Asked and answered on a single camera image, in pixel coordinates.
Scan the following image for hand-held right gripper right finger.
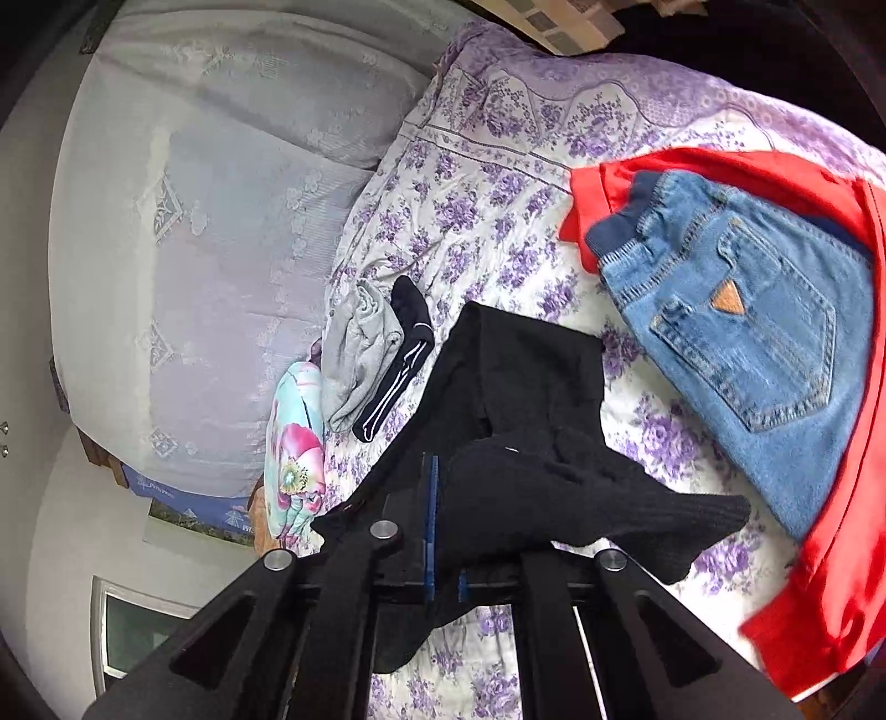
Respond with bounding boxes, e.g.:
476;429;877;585
457;548;804;720

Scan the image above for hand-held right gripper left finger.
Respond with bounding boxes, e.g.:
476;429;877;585
84;453;444;720

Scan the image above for black pants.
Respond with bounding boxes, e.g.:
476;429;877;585
311;301;753;674

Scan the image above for folded floral blanket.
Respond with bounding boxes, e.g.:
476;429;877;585
265;360;327;542

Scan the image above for brown pillow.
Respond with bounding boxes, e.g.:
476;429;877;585
249;477;279;556

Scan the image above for grey folded garment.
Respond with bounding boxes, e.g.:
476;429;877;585
322;282;405;434

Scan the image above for black garment with white stripe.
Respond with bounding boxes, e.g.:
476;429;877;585
353;275;436;444

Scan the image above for purple floral bedspread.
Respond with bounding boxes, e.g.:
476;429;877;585
322;20;886;720

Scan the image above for red garment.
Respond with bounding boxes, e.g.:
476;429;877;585
559;147;886;699

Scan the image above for blue denim jeans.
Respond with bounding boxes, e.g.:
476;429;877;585
585;172;877;542

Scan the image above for white lace curtain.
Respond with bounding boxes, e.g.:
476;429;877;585
48;0;472;501

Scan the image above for cardboard box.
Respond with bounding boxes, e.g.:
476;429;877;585
477;0;625;54

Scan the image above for blue wall poster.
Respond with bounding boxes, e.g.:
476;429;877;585
121;464;259;549

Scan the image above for window frame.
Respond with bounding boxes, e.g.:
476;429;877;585
92;576;203;700

